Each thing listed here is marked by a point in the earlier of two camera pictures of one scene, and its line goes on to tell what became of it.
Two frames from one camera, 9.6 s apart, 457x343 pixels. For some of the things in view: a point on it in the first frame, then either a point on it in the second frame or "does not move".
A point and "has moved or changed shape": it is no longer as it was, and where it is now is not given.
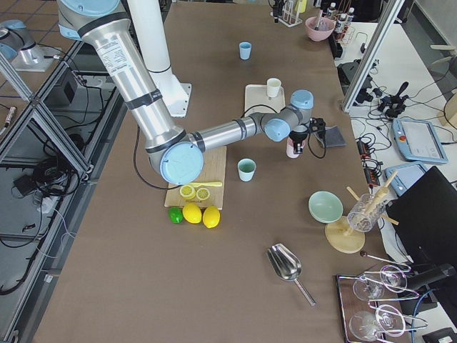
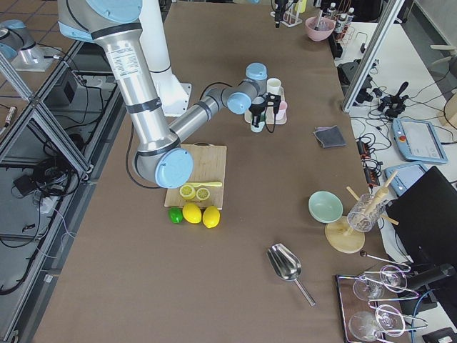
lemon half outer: [187, 192] does not move
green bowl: [325, 206] does not move
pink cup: [290, 148] has moved or changed shape
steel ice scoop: [286, 264] does not move
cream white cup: [273, 86] does not move
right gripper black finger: [297, 148] to [255, 121]
